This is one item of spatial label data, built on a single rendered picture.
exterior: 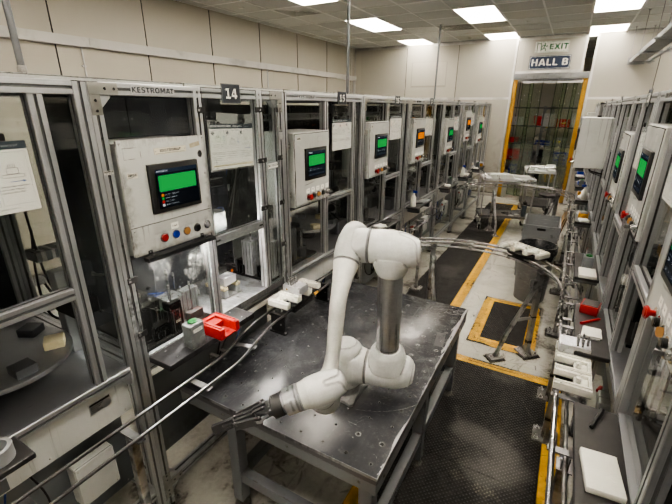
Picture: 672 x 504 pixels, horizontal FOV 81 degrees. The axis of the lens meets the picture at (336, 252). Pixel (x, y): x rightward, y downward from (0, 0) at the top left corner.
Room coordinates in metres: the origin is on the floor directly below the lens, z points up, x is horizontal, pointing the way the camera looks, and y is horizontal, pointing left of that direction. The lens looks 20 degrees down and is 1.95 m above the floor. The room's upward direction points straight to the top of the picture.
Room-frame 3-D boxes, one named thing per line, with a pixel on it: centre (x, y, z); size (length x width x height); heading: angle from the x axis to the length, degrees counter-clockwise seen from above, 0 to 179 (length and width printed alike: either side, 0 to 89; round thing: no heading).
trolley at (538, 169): (7.51, -3.83, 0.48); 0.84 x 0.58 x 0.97; 159
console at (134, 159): (1.73, 0.81, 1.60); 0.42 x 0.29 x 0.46; 151
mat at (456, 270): (5.88, -2.20, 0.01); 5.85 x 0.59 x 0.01; 151
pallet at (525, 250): (3.05, -1.54, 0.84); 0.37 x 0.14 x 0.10; 29
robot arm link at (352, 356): (1.55, -0.05, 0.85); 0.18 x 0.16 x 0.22; 75
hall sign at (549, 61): (8.81, -4.27, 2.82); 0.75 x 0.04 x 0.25; 61
